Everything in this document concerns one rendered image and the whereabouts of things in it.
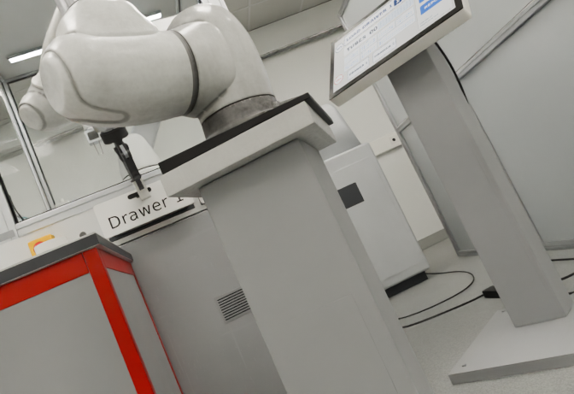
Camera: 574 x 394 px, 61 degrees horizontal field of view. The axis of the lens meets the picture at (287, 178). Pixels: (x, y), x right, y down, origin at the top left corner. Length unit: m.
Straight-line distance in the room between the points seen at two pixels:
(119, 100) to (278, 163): 0.27
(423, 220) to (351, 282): 4.37
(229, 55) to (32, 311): 0.64
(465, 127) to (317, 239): 0.92
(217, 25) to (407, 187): 4.35
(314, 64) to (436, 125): 3.74
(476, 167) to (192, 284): 0.98
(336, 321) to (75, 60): 0.57
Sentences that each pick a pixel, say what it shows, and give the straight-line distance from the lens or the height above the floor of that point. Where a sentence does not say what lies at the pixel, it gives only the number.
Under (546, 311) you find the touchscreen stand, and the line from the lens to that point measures 1.72.
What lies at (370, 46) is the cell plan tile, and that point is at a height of 1.05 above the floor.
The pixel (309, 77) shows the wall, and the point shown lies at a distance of 5.26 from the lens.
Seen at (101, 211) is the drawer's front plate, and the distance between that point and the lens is 1.62.
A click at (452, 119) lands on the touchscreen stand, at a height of 0.71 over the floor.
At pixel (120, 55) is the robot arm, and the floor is 0.93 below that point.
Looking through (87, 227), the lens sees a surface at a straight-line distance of 1.73.
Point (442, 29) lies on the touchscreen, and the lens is 1.56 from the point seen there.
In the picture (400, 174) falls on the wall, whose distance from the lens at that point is 5.17.
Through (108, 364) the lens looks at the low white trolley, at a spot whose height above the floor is 0.50.
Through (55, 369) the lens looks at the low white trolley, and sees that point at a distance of 1.13.
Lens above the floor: 0.56
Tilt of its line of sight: 8 degrees up
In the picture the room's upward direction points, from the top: 25 degrees counter-clockwise
